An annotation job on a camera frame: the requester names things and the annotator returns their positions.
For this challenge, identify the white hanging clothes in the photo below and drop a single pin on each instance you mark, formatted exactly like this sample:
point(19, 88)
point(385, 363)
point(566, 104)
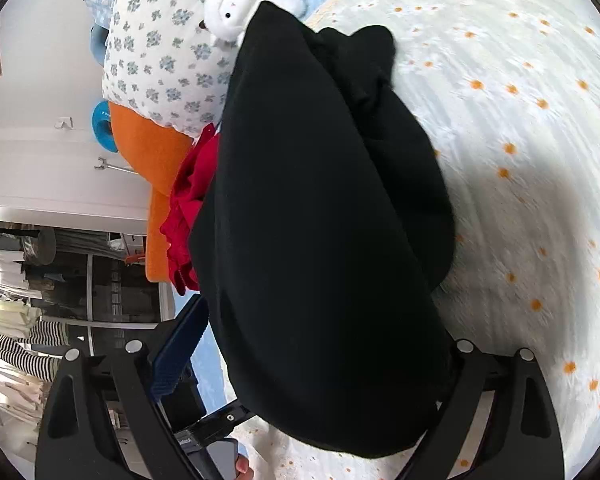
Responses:
point(5, 270)

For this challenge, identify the cream folded cloth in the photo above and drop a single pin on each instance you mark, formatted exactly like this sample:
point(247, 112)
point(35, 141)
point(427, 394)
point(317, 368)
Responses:
point(12, 315)

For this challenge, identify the blue round object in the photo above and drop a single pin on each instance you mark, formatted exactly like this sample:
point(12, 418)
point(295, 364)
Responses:
point(102, 125)

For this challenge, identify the red cloth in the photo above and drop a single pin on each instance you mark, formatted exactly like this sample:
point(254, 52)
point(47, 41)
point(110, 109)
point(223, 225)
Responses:
point(190, 200)

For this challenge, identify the black white striped shirt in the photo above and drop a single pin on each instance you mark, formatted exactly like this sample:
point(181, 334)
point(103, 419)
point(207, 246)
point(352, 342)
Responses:
point(25, 355)

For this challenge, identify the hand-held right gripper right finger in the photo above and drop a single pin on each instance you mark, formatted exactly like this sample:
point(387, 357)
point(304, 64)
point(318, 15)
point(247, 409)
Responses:
point(455, 385)

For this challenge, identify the white plush toy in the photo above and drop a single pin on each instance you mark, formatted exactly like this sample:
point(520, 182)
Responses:
point(230, 5)

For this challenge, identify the white blue floral pillow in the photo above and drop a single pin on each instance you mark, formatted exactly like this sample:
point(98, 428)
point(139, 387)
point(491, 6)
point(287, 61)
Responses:
point(150, 60)

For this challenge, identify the black garment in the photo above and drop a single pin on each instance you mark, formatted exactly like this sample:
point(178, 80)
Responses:
point(305, 210)

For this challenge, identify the person's left hand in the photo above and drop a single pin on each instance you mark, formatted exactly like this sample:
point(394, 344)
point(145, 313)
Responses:
point(243, 466)

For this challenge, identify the orange cushion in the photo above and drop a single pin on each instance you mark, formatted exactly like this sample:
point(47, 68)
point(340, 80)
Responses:
point(150, 160)

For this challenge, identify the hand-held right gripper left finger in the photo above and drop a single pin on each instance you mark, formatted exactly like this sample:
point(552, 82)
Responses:
point(177, 350)

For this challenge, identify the white daisy print blanket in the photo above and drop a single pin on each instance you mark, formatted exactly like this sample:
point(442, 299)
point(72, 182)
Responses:
point(530, 160)

